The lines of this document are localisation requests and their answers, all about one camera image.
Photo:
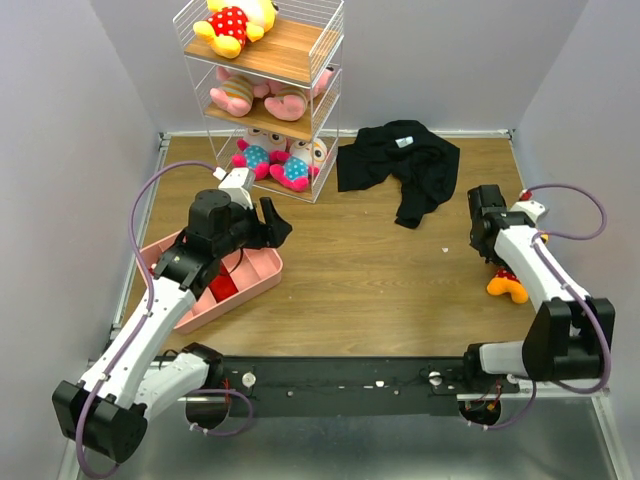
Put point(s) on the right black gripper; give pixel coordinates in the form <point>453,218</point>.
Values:
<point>480,220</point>

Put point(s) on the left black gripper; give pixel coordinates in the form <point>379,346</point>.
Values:
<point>273,233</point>

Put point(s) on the white panda plush yellow glasses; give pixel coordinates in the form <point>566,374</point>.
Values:
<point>299,164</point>

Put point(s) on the orange plush red dotted dress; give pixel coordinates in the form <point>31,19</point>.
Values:
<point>522,273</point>

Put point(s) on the white panda plush blue dress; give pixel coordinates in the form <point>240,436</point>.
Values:
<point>258,150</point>

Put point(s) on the pink frog plush striped shirt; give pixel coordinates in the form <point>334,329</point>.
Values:
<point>236,91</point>

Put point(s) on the yellow plush red dotted dress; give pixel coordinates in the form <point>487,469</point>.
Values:
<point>231,25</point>

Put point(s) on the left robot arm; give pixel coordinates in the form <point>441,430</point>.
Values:
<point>109,408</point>

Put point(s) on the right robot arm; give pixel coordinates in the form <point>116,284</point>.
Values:
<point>569,341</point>

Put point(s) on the pink divided storage tray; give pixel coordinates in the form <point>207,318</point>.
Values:
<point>253,271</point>

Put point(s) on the black crumpled cloth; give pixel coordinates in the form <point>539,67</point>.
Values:
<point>425,164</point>

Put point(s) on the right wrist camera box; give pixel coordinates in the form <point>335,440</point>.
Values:
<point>526,204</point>

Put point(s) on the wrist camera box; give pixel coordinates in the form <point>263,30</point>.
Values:
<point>526,204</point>
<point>237,183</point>

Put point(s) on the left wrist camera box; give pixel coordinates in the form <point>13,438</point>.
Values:
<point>237,183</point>

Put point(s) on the white wire shelf rack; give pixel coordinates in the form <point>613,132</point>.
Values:
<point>267,76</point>

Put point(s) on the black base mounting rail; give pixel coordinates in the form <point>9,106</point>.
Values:
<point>340,386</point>

